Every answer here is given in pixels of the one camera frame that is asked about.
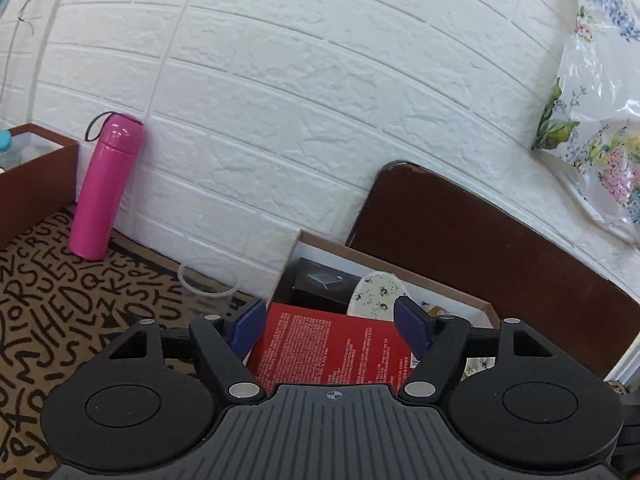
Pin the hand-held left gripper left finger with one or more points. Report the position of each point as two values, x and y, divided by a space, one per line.
247 327

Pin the teal-capped plastic bottle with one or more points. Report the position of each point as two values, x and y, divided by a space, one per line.
4 142

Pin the black box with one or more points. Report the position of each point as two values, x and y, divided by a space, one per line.
315 285

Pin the long brown cardboard box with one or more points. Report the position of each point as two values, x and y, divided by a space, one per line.
40 185

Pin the clear plastic cup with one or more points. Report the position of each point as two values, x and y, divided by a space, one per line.
200 300

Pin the floral plastic sheet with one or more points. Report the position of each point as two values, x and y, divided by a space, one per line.
600 135

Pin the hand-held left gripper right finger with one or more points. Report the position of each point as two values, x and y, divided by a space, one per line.
412 327

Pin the letter-printed tablecloth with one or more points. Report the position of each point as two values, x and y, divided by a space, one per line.
50 310

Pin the red box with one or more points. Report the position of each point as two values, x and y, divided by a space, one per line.
330 345

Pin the white fabric insole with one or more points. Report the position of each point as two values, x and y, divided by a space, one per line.
375 295

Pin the tan cardboard box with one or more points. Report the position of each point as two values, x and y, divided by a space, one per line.
287 275

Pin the pink thermos bottle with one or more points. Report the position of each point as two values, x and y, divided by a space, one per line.
105 185

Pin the dark brown wooden board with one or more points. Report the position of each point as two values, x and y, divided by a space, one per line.
475 240

